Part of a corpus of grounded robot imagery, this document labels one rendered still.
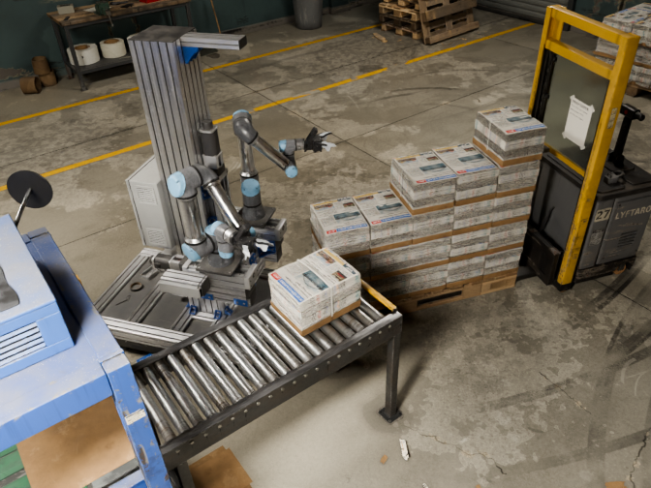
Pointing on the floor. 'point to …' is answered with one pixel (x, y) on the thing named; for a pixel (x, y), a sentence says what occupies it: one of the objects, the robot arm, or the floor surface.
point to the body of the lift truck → (639, 184)
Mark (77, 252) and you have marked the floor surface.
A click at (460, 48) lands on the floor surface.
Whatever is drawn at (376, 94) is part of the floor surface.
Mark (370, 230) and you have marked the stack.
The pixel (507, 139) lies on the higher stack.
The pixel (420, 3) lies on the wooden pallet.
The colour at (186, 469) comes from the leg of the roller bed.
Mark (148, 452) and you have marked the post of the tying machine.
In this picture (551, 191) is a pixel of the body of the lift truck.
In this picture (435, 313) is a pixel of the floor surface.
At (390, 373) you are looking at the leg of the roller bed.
